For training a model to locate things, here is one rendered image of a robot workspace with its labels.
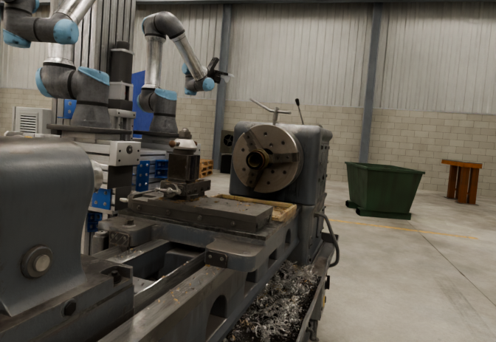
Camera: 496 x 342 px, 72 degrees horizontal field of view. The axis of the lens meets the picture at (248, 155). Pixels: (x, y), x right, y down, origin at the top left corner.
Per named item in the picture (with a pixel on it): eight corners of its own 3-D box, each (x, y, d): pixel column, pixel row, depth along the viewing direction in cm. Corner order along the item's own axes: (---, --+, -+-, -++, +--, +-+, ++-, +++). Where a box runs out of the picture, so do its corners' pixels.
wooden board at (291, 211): (219, 202, 158) (219, 193, 158) (296, 213, 146) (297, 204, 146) (185, 213, 130) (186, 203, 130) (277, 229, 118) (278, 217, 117)
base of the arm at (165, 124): (142, 131, 180) (144, 111, 180) (159, 131, 194) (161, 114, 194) (167, 132, 175) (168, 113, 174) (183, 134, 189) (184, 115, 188)
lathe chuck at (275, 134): (234, 182, 172) (246, 120, 169) (294, 198, 161) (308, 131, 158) (226, 184, 163) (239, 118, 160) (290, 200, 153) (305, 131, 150)
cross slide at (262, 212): (153, 201, 118) (154, 188, 118) (272, 221, 104) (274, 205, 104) (119, 210, 103) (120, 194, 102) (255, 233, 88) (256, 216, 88)
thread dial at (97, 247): (100, 263, 95) (102, 228, 95) (110, 266, 94) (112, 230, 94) (89, 267, 92) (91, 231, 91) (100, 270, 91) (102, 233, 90)
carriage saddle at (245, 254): (154, 217, 121) (155, 200, 120) (283, 240, 105) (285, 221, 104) (88, 238, 92) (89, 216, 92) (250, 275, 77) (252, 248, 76)
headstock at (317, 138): (258, 182, 237) (263, 126, 235) (328, 191, 221) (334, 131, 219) (223, 193, 181) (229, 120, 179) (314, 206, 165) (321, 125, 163)
